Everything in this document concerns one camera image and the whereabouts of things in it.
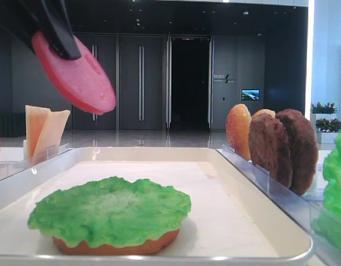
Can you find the brown meat patty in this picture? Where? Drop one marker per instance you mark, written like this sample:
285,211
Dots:
303,148
269,148

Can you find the left cheese slice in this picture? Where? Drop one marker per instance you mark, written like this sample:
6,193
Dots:
35,119

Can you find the clear bread holder rack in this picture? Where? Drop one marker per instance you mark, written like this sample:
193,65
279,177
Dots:
233,157

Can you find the clear lettuce holder rack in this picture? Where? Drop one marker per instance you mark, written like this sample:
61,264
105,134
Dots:
325,227

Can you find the front brown meat patty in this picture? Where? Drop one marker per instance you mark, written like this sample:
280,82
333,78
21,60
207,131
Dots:
269,148

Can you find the clear patty holder rack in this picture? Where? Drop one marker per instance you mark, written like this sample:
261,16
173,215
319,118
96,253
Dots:
302,208

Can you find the white flower planter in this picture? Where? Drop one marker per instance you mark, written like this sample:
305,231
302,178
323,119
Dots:
326,123

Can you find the standing green lettuce leaf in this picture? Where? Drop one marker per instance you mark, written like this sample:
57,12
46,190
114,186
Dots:
332,174

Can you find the rear brown meat patty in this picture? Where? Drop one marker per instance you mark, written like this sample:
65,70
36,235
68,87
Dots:
303,148

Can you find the clear cheese holder rack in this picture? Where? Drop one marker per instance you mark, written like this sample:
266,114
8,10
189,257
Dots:
14,159

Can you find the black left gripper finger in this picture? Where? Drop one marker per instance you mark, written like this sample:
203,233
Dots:
55,26

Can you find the bread bun slice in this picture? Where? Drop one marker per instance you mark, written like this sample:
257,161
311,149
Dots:
265,111
237,130

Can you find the black opposing gripper finger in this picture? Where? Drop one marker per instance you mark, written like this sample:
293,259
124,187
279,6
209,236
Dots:
19,19

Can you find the cheese slice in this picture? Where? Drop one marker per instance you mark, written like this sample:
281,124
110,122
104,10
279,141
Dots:
35,119
52,131

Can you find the front bread bun slice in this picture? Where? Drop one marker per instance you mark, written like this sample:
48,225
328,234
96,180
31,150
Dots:
237,130

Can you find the green lettuce on bun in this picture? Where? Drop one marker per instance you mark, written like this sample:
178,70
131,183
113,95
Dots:
111,211

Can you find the right cheese slice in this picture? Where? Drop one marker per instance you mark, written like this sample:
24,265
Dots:
52,131

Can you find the cream white tray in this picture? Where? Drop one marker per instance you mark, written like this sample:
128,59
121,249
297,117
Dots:
231,221

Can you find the red tomato slice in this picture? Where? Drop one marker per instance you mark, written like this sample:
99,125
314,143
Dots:
83,82

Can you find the wall display screen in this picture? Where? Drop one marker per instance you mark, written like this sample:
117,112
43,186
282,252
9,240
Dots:
250,94

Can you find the rear bread bun slice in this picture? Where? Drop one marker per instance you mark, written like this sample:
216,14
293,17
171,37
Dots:
265,111

